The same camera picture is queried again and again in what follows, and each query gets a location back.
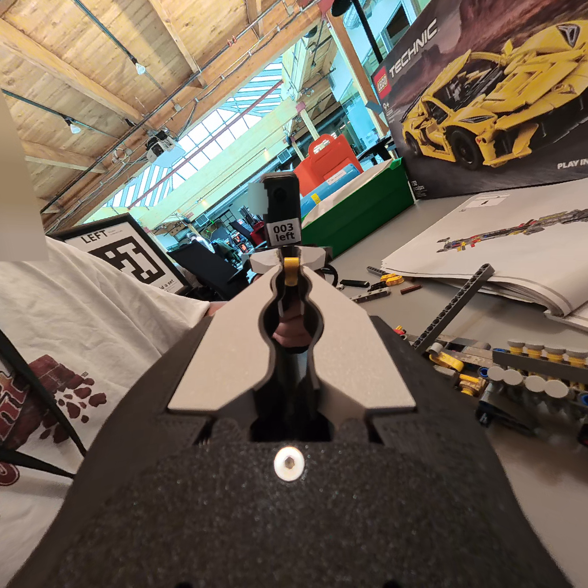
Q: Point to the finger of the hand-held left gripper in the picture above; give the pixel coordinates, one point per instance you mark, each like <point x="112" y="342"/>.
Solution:
<point x="265" y="262"/>
<point x="316" y="258"/>

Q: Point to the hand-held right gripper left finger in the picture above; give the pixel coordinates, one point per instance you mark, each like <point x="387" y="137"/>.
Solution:
<point x="225" y="358"/>

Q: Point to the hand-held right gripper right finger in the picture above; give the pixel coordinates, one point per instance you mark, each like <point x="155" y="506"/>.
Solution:
<point x="363" y="363"/>

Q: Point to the small yellow lego piece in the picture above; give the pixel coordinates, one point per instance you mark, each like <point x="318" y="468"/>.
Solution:
<point x="291" y="271"/>

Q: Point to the person's left forearm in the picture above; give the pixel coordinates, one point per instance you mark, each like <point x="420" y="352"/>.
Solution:
<point x="218" y="308"/>

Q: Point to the dark lego pin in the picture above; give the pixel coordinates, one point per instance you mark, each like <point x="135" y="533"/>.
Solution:
<point x="376" y="270"/>

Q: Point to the light grey angled lego beam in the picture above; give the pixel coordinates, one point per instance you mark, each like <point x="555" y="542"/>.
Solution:
<point x="371" y="296"/>

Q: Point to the small dark lego pieces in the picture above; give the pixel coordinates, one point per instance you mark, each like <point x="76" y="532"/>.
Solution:
<point x="376" y="286"/>

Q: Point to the yellow lego connector pieces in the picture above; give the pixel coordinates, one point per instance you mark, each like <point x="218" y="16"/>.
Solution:
<point x="392" y="279"/>

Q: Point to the brown lego axle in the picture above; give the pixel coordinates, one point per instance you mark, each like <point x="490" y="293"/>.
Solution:
<point x="410" y="289"/>

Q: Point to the lego car chassis assembly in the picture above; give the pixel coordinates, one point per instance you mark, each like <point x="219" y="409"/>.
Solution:
<point x="505" y="381"/>

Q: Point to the open lego instruction booklet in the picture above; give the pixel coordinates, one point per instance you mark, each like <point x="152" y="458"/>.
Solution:
<point x="496" y="248"/>

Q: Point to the lego set box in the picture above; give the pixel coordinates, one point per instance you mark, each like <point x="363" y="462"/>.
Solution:
<point x="482" y="101"/>

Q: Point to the person's left hand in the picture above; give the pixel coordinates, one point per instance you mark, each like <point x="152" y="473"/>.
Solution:
<point x="291" y="331"/>

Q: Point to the black rectangular block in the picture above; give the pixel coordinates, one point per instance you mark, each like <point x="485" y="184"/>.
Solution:
<point x="354" y="283"/>

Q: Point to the blue roll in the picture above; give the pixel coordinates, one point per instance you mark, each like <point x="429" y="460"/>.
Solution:
<point x="335" y="181"/>

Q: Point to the black office chair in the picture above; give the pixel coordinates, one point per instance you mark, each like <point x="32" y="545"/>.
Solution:
<point x="206" y="271"/>

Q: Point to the green box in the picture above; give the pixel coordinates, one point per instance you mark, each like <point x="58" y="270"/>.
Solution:
<point x="363" y="216"/>

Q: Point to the red felt bag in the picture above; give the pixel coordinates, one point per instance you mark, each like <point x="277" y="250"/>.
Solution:
<point x="326" y="156"/>

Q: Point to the black and white tag sign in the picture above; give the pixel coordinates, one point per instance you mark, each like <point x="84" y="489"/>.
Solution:
<point x="128" y="252"/>

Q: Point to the person's white printed t-shirt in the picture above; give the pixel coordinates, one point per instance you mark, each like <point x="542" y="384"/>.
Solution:
<point x="92" y="312"/>

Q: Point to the ceiling camera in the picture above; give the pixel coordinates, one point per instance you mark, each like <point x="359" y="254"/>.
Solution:
<point x="159" y="147"/>

